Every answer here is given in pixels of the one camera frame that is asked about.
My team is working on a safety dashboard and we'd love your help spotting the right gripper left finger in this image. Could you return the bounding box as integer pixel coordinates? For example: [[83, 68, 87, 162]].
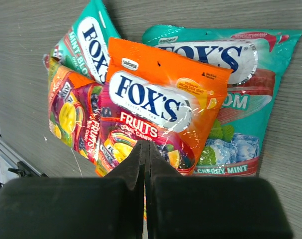
[[0, 141, 145, 239]]

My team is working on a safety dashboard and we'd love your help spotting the teal Fox's mint packet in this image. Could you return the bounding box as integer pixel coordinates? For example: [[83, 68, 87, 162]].
[[142, 25, 302, 176]]

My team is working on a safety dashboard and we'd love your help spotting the orange Fox's fruits packet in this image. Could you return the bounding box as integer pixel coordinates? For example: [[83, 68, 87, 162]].
[[96, 37, 231, 177]]

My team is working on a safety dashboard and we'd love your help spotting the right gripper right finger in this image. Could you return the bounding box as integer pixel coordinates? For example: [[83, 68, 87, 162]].
[[145, 143, 293, 239]]

